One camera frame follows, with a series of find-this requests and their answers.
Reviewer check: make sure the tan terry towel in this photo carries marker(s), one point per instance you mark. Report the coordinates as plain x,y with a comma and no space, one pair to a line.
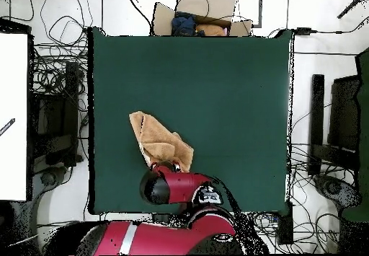
155,140

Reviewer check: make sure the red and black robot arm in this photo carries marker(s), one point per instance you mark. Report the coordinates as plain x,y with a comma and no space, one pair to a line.
184,184

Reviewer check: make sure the orange cloth item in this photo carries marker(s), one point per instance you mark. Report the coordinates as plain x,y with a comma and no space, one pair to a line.
210,30

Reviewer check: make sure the dark green table cloth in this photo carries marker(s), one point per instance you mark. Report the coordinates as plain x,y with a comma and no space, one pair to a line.
187,80

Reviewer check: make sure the dark blue garment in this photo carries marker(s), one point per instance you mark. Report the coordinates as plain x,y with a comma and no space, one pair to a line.
183,25

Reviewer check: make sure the black upright bar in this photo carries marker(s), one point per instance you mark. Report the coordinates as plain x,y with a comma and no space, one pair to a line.
317,109

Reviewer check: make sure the white board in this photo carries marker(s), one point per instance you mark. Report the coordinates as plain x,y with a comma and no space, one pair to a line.
13,94

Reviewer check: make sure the brown cardboard box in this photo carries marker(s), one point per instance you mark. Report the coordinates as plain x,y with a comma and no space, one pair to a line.
219,5

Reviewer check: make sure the black power adapter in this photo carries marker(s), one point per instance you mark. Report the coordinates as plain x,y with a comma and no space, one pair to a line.
303,31

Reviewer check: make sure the green cloth drape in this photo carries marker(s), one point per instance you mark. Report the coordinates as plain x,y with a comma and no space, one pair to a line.
363,123

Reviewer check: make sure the dark slim rod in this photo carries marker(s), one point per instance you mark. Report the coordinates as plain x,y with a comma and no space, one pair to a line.
351,5

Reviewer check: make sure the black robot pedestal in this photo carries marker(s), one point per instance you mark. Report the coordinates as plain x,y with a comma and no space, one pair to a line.
161,218

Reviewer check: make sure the black stand frame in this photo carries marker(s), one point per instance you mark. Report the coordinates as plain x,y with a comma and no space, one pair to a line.
70,109

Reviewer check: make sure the grey angled frame bar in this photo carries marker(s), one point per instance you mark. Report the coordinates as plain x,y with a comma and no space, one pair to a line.
260,8

